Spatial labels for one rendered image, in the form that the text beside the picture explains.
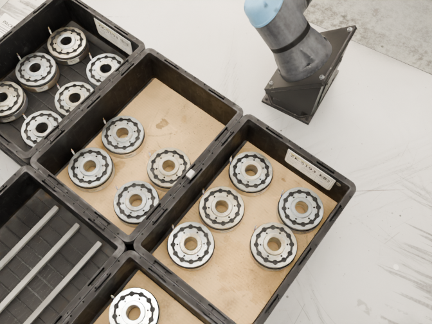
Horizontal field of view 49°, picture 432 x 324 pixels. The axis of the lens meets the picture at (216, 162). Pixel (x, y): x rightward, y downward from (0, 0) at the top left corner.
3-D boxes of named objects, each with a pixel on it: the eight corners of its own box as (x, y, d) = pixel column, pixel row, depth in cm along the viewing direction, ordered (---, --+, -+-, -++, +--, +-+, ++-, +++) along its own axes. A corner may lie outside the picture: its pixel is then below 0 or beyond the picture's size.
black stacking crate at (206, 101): (153, 74, 126) (148, 47, 115) (242, 135, 118) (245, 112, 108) (44, 182, 112) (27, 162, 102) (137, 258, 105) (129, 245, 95)
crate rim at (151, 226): (246, 116, 110) (247, 110, 107) (356, 189, 102) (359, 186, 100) (130, 249, 96) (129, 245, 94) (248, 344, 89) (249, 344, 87)
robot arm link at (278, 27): (259, 51, 123) (229, 11, 116) (285, 16, 127) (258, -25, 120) (292, 47, 113) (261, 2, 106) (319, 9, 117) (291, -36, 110)
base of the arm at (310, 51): (296, 46, 133) (278, 19, 128) (341, 36, 122) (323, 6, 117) (272, 84, 128) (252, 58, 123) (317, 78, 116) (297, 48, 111)
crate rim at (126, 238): (149, 51, 117) (148, 45, 115) (245, 116, 110) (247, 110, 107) (29, 166, 104) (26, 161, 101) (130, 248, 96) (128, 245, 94)
